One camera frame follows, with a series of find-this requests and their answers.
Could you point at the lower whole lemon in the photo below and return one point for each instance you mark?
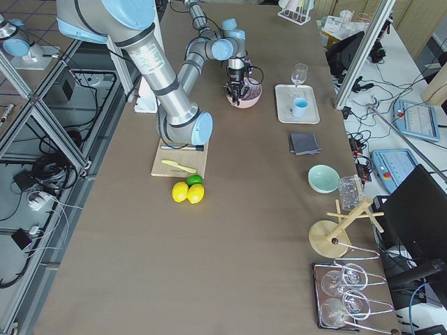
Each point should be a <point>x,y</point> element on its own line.
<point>180,191</point>

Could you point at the bamboo cutting board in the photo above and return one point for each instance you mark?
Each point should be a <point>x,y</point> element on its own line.
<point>192,159</point>

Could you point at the light blue cup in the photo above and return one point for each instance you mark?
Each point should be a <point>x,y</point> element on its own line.
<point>300,106</point>

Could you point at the black glass rack tray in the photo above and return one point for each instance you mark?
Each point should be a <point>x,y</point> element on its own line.
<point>341,300</point>

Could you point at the blue teach pendant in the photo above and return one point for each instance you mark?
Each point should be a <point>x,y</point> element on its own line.
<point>393,166</point>
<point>416,119</point>

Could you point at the whole lemon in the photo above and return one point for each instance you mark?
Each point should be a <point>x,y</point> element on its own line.
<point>180,191</point>
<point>195,193</point>

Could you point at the pink bowl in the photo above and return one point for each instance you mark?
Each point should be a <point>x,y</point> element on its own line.
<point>246,104</point>

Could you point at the clear ice cubes pile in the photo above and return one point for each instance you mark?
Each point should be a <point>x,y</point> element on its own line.
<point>255,91</point>

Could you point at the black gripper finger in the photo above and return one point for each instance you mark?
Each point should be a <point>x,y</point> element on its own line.
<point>244,93</point>
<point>233,97</point>

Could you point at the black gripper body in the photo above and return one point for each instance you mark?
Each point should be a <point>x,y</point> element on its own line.
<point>235,75</point>

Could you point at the blue teach pendant near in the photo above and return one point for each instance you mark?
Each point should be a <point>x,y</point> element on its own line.
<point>393,166</point>

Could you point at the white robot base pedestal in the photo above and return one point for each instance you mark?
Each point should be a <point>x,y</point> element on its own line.
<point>146,101</point>

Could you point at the clear wine glass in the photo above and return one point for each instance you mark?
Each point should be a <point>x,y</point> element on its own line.
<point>298,77</point>

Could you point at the blue teach pendant far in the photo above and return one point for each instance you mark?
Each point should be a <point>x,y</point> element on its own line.
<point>416,119</point>

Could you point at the mint green bowl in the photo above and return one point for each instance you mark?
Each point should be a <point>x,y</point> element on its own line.
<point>323,178</point>

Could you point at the black computer monitor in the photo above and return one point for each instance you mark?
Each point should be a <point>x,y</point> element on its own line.
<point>415,217</point>

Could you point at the green lime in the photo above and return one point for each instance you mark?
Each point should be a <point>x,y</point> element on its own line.
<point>194,179</point>

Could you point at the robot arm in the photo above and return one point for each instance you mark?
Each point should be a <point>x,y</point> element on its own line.
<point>130,26</point>
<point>227,43</point>

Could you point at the steel muddler black tip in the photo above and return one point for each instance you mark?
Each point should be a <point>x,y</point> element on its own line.
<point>182,147</point>

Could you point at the grey folded cloth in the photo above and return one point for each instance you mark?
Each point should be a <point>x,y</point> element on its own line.
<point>303,143</point>

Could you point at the upper whole lemon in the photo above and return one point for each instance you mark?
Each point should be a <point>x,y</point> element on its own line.
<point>195,193</point>

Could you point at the wooden cup tree stand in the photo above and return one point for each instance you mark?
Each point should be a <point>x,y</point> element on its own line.
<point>330,239</point>

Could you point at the yellow plastic knife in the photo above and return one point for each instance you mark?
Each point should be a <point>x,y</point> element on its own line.
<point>178,166</point>

